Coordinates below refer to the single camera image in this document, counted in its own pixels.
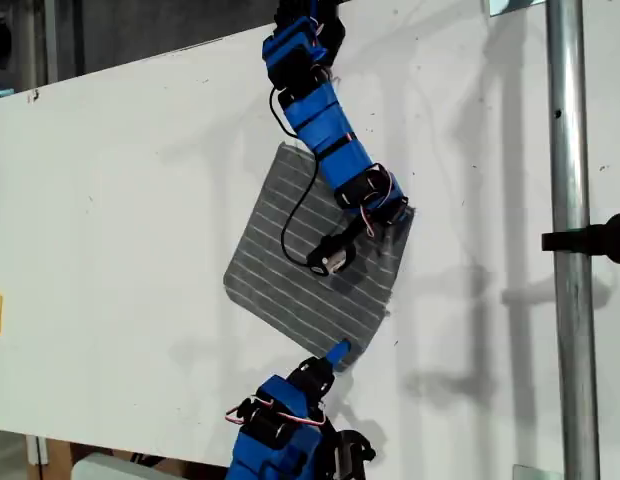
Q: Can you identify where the grey striped towel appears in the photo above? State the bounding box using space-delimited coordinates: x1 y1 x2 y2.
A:
222 141 417 374

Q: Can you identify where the black clamp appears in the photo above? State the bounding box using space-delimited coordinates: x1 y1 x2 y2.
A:
541 212 620 266

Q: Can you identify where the wooden board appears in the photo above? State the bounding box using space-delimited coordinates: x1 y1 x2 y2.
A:
24 434 75 480

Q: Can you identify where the grey background bar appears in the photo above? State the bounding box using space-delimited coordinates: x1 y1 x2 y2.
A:
43 0 59 84

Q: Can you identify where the black camera stalk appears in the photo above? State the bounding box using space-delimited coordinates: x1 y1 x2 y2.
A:
339 220 370 251

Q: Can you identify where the black camera cable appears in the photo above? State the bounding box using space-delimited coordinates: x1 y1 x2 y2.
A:
268 87 322 266

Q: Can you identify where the steel post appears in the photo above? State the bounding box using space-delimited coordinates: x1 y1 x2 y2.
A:
544 0 604 480

